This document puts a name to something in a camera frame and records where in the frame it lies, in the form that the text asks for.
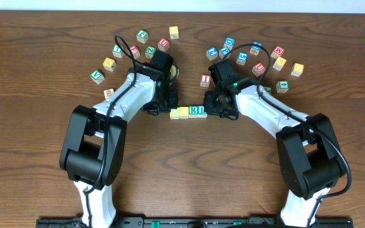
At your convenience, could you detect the red letter U block right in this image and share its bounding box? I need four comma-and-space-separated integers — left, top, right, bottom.
252, 62, 266, 77

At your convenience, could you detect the yellow block far right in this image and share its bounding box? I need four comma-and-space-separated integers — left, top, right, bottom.
291, 63, 304, 77

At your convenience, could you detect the red letter M block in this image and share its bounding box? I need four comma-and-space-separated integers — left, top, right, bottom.
271, 46, 285, 59

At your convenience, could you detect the yellow letter K block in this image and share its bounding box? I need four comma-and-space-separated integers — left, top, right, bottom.
103, 58, 117, 72

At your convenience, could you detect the green letter j block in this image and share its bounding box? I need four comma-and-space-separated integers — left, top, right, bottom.
264, 86, 271, 94
136, 30, 149, 44

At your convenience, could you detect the blue letter P block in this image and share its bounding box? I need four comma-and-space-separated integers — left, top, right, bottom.
219, 47, 231, 60

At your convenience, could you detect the yellow block centre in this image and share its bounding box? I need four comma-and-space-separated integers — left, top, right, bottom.
170, 65, 178, 79

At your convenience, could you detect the yellow letter X block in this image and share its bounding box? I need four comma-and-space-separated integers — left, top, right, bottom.
272, 56, 286, 71

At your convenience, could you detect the blue letter L block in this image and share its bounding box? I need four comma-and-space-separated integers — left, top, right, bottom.
198, 106, 207, 118

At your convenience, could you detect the blue number 5 block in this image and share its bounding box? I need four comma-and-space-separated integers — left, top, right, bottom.
236, 51, 248, 65

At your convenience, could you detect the green number 7 block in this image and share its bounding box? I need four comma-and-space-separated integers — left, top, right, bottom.
112, 45, 124, 58

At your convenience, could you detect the blue letter D block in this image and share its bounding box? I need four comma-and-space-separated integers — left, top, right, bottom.
224, 37, 236, 50

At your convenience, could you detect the red letter I block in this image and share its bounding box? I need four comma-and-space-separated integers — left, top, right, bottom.
200, 74, 212, 87

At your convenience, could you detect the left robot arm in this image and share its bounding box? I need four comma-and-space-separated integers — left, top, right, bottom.
59, 63, 179, 227

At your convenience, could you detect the red letter u block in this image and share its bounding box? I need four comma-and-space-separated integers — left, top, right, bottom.
252, 62, 266, 77
158, 37, 170, 52

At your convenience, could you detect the red letter E block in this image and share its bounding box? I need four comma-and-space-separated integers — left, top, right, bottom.
130, 45, 141, 60

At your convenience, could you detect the green number 4 block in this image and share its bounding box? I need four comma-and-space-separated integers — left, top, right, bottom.
276, 80, 290, 93

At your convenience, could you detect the green letter V block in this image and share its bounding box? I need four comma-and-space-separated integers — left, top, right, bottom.
90, 70, 105, 84

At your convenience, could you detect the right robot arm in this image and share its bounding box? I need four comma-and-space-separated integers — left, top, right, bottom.
204, 73, 351, 227

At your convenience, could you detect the yellow letter C block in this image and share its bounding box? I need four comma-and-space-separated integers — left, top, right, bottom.
169, 108, 179, 120

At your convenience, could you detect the green letter R block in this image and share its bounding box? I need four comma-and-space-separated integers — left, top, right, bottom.
188, 106, 198, 118

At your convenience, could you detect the blue number 2 block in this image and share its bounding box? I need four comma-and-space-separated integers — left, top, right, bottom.
206, 47, 218, 61

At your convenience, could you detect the green letter J block top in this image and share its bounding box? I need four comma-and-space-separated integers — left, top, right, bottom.
136, 30, 149, 44

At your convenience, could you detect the natural wooden picture block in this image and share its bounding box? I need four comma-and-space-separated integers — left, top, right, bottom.
103, 89, 114, 99

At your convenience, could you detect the red letter U block left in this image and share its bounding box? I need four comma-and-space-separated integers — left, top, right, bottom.
158, 37, 170, 52

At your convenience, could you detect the yellow block top row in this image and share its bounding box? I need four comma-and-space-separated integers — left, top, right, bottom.
169, 26, 179, 39

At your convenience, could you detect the green letter J block right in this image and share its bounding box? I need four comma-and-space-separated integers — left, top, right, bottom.
264, 86, 271, 94

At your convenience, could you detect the yellow letter O block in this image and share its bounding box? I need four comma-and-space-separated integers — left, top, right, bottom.
179, 106, 189, 119

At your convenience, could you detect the green letter Z block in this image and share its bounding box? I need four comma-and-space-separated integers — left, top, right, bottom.
145, 46, 157, 59

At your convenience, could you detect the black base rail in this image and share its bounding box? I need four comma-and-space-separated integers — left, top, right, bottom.
35, 215, 354, 228

